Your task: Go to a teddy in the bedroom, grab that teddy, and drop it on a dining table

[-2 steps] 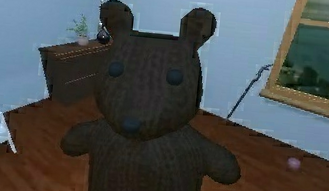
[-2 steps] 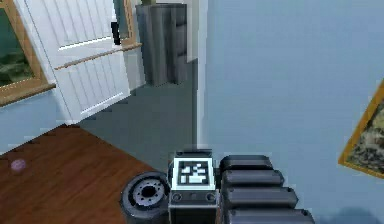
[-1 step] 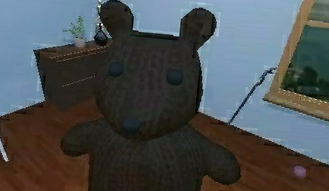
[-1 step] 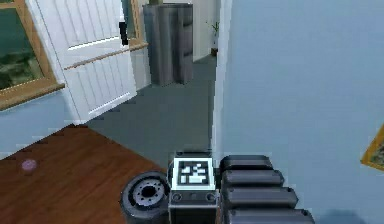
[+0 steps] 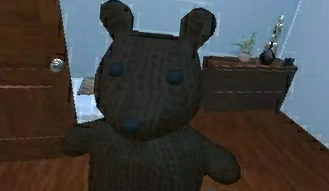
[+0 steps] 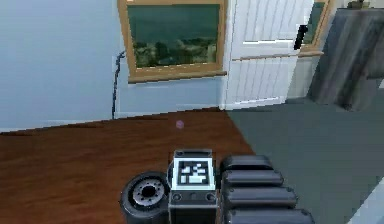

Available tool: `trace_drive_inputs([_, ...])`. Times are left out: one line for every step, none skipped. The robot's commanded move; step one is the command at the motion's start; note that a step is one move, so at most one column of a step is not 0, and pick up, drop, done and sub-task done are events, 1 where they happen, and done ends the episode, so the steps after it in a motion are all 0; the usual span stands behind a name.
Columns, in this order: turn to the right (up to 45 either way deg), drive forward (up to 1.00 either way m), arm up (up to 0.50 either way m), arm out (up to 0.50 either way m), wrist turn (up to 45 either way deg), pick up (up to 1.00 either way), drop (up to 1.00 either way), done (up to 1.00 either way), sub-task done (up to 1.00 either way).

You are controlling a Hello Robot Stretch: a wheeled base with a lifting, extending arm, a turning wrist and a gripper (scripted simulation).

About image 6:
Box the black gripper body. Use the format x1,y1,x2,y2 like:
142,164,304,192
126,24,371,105
119,171,172,224

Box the wooden framed window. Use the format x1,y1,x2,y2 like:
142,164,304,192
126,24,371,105
298,0,336,58
117,0,229,84

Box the white room door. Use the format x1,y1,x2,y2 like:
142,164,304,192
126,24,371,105
223,0,316,111

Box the black door handle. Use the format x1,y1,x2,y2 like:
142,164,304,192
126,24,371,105
293,24,309,51

